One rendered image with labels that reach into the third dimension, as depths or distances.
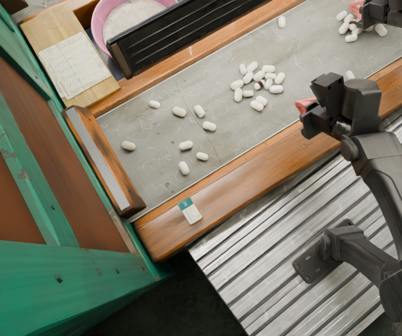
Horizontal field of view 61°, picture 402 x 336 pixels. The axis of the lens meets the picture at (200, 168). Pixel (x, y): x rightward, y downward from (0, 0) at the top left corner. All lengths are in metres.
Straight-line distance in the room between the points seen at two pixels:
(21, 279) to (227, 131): 0.75
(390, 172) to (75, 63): 0.82
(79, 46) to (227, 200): 0.59
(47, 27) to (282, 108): 0.70
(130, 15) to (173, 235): 0.67
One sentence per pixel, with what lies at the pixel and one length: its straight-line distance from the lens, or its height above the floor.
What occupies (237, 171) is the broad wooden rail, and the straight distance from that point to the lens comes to 0.88.
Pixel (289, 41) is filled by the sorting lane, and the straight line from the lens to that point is 1.10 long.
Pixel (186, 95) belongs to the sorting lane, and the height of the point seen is 0.74.
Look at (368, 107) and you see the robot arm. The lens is 0.69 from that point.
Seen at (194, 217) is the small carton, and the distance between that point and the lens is 0.84.
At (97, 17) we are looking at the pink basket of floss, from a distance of 1.15.
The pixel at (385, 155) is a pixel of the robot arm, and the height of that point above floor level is 1.06.
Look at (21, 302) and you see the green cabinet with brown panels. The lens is 0.26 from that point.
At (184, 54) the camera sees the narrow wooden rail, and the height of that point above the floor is 0.76.
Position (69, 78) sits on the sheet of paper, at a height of 0.78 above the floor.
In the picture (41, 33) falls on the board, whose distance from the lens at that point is 1.14.
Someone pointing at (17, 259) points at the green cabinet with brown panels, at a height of 1.37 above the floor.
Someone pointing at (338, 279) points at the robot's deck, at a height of 0.67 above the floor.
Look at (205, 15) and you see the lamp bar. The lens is 0.69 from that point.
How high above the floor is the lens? 1.62
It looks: 75 degrees down
